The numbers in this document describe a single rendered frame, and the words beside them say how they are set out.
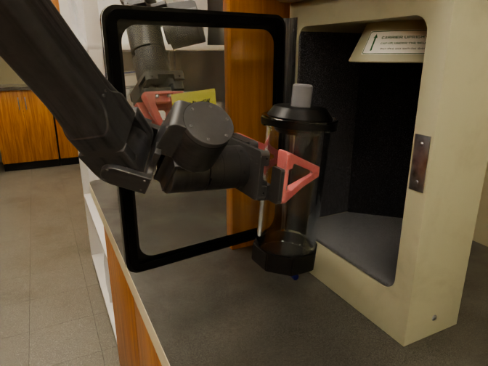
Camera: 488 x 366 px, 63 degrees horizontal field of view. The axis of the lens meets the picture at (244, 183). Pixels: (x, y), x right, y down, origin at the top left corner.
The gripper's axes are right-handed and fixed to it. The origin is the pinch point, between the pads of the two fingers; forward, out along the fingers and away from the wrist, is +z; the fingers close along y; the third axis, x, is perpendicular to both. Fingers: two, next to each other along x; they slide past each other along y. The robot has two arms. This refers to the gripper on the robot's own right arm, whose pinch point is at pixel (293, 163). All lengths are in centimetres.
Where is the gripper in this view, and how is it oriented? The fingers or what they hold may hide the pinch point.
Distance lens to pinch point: 59.3
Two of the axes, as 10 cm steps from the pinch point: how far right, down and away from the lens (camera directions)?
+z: 8.7, -0.7, 4.9
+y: -4.9, -2.9, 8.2
